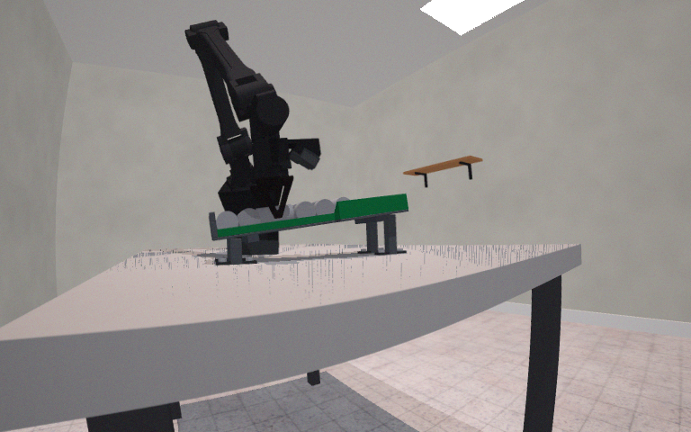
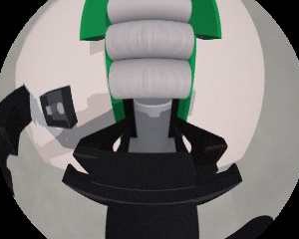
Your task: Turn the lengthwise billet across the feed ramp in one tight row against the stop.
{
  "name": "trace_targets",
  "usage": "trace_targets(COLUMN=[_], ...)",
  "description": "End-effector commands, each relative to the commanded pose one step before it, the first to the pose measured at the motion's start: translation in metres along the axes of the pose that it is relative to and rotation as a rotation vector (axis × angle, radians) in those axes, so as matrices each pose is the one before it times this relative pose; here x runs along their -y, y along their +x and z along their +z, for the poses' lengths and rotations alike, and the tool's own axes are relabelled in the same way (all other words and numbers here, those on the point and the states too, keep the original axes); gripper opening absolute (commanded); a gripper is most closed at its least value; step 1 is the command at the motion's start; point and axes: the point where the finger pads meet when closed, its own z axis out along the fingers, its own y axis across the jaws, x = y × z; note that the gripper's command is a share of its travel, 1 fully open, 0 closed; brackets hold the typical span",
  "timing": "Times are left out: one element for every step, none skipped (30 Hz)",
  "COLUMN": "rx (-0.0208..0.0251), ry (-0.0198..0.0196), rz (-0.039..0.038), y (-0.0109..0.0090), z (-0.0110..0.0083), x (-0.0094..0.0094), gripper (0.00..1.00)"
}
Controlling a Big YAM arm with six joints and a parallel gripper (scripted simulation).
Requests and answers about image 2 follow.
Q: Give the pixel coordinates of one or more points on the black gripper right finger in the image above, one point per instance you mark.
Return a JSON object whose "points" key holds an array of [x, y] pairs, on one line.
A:
{"points": [[206, 147]]}

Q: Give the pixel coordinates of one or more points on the grey cylinder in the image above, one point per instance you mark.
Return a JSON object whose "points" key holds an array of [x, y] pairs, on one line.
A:
{"points": [[134, 145], [152, 122], [149, 39], [120, 11], [150, 78]]}

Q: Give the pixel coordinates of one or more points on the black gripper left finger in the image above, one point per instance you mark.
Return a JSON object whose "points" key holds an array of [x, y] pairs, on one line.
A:
{"points": [[105, 138]]}

